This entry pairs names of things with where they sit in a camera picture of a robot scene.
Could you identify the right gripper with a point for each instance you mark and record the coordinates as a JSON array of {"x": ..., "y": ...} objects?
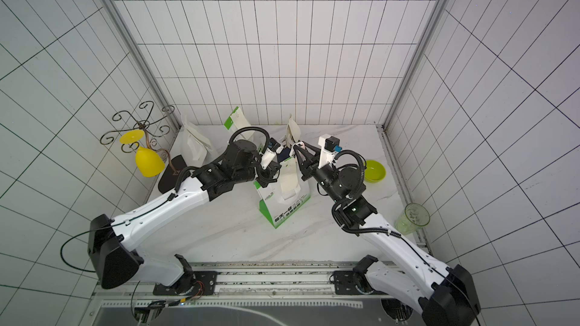
[{"x": 310, "y": 166}]

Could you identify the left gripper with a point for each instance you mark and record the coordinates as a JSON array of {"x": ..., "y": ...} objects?
[{"x": 270, "y": 172}]

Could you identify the cream receipt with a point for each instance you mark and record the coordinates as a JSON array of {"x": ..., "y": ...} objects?
[
  {"x": 288, "y": 179},
  {"x": 293, "y": 134}
]

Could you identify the navy beige bag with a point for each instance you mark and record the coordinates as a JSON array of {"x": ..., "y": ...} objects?
[{"x": 286, "y": 150}]

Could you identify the green white bag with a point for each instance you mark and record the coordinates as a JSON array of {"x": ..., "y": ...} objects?
[
  {"x": 275, "y": 209},
  {"x": 236, "y": 121}
]

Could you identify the white paper bag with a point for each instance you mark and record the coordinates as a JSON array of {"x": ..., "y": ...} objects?
[{"x": 193, "y": 146}]

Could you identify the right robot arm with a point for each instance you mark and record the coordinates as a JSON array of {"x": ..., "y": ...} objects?
[{"x": 441, "y": 295}]

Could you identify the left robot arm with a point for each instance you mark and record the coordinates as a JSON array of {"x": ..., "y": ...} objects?
[{"x": 115, "y": 244}]

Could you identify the green bowl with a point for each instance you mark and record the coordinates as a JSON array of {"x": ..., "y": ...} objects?
[{"x": 375, "y": 171}]

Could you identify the black oval stand base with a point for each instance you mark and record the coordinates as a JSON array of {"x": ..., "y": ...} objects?
[{"x": 169, "y": 177}]

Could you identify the yellow cup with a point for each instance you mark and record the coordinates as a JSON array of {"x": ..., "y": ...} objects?
[{"x": 149, "y": 162}]

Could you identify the green glass coaster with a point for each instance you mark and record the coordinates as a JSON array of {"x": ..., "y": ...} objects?
[{"x": 413, "y": 218}]

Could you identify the yellow saucer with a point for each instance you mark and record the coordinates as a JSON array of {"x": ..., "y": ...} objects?
[{"x": 131, "y": 137}]

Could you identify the black scroll metal stand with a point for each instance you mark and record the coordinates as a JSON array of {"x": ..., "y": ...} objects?
[{"x": 152, "y": 129}]

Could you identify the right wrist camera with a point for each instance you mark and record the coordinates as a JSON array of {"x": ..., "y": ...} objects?
[{"x": 329, "y": 148}]

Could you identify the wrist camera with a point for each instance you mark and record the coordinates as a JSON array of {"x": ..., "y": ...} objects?
[
  {"x": 329, "y": 148},
  {"x": 271, "y": 151}
]

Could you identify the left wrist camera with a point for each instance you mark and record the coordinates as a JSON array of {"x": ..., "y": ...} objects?
[{"x": 271, "y": 151}]

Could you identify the aluminium rail frame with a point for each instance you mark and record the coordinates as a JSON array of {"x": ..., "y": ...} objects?
[{"x": 278, "y": 284}]

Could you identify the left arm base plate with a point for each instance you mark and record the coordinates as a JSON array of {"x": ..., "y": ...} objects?
[{"x": 199, "y": 283}]

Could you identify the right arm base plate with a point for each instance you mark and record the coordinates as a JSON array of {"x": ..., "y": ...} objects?
[{"x": 351, "y": 283}]

